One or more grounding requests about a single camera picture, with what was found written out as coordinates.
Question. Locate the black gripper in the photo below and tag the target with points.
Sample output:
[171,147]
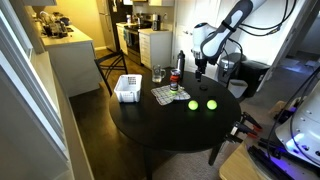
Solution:
[201,64]

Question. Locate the green tennis ball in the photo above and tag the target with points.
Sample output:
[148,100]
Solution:
[193,105]
[211,104]

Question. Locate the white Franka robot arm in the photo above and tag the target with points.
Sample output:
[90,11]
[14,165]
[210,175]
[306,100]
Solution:
[213,45]

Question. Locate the black round lid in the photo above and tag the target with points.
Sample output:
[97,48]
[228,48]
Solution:
[203,87]

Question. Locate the dark metal water bottle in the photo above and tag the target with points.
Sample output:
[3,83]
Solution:
[180,63]

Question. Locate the soda can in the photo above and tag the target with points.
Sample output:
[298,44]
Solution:
[174,81]

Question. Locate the black lidded trash can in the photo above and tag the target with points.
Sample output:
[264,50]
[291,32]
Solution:
[230,71]

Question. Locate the small white waste bin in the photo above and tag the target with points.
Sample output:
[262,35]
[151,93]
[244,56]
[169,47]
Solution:
[237,88]

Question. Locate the checkered dish cloth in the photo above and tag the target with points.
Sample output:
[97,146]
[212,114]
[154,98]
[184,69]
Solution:
[163,95]

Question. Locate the clear glass mug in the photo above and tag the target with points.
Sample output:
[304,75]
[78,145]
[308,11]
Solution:
[156,75]

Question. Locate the wide black bin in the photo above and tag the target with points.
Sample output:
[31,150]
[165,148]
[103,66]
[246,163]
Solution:
[256,77]

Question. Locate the round black table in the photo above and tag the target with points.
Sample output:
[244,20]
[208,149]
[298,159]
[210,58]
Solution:
[166,128]

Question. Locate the black orange spring clamp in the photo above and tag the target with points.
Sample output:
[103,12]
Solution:
[250,119]
[243,128]

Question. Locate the black coffee maker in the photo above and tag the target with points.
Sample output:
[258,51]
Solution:
[156,22]

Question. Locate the white plastic basket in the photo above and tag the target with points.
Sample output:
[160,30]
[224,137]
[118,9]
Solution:
[128,88]

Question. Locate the black kitchen stove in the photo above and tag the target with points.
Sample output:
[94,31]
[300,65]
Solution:
[133,43]

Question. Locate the white narrow base cabinet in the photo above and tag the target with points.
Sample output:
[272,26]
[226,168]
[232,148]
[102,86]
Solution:
[120,38]

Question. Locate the black metal chair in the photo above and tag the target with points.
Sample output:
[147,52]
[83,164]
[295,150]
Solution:
[110,57]

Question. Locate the wooden robot platform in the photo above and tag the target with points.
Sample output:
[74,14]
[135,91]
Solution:
[236,166]

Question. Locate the light refrigerator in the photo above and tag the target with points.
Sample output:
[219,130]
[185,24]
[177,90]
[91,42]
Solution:
[105,26]

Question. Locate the white kitchen counter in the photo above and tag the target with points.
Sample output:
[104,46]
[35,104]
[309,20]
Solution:
[73,63]

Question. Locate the dark countertop dishes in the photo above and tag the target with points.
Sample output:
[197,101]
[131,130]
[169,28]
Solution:
[61,19]

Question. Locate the dark countertop appliance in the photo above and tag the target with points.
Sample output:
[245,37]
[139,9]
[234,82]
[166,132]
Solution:
[56,29]

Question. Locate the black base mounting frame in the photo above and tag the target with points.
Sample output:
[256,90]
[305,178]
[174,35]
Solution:
[266,160]

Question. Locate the white window frame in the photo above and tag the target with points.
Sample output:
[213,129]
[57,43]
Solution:
[20,66]

